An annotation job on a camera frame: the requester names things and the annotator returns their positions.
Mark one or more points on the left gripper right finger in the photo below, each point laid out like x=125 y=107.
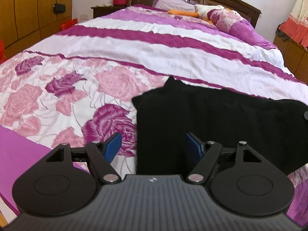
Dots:
x=239 y=179

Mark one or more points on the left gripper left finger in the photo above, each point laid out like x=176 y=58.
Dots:
x=67 y=179

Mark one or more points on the black knit cardigan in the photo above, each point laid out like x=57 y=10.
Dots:
x=276 y=129

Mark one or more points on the pink floral bed cover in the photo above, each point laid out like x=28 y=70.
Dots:
x=77 y=85

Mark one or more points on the wooden side cabinet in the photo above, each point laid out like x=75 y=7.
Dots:
x=295 y=57

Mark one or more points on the red floor object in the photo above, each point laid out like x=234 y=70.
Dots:
x=68 y=24

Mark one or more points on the purple floral pillow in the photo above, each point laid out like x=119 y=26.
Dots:
x=235 y=25

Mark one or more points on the orange floral curtain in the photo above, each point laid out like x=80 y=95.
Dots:
x=296 y=25

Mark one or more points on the wooden wardrobe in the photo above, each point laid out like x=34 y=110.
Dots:
x=26 y=22

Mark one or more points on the dark wooden nightstand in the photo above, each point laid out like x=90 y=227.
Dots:
x=99 y=11

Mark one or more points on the white orange plush toy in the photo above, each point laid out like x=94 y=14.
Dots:
x=201 y=12

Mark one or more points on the small black pouch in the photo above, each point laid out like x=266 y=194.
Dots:
x=59 y=8

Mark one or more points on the lilac pillow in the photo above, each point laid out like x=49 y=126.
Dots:
x=173 y=4

